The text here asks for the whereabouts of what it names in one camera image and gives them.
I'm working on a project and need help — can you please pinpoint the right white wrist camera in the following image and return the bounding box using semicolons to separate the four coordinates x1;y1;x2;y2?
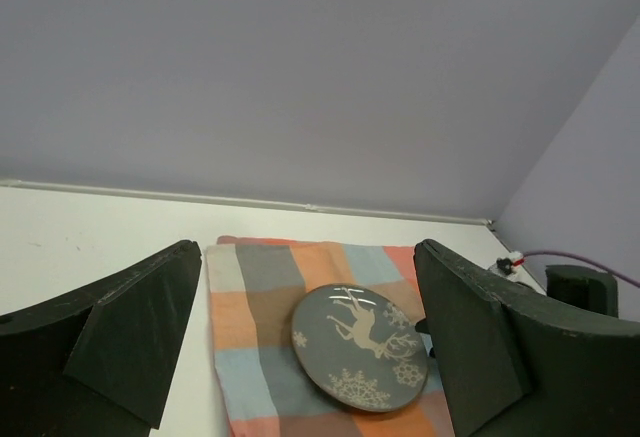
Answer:
489;252;524;279

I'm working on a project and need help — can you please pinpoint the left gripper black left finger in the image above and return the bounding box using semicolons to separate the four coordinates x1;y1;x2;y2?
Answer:
1;240;202;430

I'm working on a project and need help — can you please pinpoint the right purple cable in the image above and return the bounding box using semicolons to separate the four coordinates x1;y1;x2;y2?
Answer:
519;249;640;288

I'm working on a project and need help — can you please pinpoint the dark round deer plate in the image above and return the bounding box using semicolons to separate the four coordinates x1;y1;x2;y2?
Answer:
291;283;429;413

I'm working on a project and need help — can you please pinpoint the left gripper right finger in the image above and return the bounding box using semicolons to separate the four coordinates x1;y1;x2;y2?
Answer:
414;239;639;435

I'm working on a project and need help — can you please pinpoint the aluminium table edge rail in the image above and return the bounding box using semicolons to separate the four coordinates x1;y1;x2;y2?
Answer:
1;178;493;230

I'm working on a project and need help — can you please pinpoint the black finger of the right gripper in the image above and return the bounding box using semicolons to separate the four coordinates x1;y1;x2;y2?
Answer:
414;318;435;359

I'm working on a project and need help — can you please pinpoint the orange grey checkered cloth napkin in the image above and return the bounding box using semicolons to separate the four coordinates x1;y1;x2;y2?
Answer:
205;237;453;436

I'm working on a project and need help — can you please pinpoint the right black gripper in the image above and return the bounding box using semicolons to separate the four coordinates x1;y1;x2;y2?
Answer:
545;265;619;317

